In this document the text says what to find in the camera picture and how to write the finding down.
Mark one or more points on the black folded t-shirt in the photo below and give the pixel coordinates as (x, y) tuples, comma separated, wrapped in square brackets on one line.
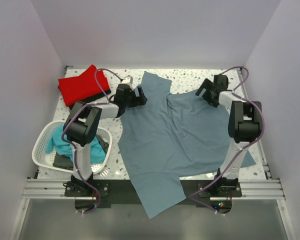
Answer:
[(75, 93)]

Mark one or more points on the red folded t-shirt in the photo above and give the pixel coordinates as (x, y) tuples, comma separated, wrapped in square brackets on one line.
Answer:
[(87, 79)]

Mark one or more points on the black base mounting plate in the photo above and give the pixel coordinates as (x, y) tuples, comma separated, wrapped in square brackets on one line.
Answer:
[(106, 193)]

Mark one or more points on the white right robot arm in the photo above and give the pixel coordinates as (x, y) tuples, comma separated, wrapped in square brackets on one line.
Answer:
[(245, 123)]

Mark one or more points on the aluminium extrusion rail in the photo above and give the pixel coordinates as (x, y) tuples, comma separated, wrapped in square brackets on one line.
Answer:
[(44, 189)]

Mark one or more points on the dark grey t-shirt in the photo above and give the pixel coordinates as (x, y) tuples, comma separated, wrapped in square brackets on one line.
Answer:
[(63, 162)]

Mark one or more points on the grey-blue t-shirt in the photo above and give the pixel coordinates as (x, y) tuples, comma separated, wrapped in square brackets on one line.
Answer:
[(171, 136)]

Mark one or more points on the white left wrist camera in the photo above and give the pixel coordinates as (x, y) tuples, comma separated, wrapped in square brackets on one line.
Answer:
[(128, 80)]

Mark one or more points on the turquoise t-shirt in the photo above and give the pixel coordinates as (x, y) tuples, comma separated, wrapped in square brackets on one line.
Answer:
[(98, 147)]

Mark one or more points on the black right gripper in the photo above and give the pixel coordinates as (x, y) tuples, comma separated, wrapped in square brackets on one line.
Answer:
[(208, 85)]

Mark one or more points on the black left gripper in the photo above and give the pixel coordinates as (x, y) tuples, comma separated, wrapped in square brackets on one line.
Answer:
[(135, 101)]

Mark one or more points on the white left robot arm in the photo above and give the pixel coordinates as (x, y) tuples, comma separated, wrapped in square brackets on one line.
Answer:
[(81, 126)]

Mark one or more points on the white plastic laundry basket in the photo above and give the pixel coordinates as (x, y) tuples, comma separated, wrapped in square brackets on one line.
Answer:
[(43, 159)]

